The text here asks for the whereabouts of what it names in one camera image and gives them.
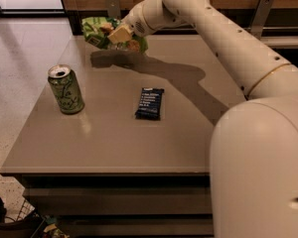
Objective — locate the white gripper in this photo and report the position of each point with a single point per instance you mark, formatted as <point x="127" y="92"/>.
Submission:
<point x="135" y="21"/>

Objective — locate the green rice chip bag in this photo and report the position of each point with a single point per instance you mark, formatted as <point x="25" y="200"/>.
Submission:
<point x="96" y="30"/>

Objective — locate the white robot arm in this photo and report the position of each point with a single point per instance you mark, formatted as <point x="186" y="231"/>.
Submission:
<point x="254" y="147"/>

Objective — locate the green LaCroix soda can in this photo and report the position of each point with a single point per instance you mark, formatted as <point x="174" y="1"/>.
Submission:
<point x="64" y="85"/>

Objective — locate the dark blue snack bar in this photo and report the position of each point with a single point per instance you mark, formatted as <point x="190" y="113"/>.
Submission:
<point x="149" y="105"/>

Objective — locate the upper grey table drawer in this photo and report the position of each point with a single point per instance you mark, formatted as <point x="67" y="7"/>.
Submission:
<point x="120" y="201"/>

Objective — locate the grey table drawer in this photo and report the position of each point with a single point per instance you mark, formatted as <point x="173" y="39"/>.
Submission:
<point x="125" y="226"/>
<point x="120" y="201"/>

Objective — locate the lower grey table drawer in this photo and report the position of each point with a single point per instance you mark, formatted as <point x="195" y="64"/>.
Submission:
<point x="125" y="226"/>

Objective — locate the dark bin with clutter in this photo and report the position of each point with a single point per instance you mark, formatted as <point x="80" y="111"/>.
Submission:
<point x="32" y="226"/>

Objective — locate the left metal wall bracket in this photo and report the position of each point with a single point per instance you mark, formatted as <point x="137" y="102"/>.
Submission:
<point x="113" y="8"/>

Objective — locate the metal wall bracket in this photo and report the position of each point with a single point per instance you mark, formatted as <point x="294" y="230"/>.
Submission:
<point x="113" y="8"/>
<point x="260" y="16"/>

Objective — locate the right metal wall bracket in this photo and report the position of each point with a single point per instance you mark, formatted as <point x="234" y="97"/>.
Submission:
<point x="260" y="16"/>

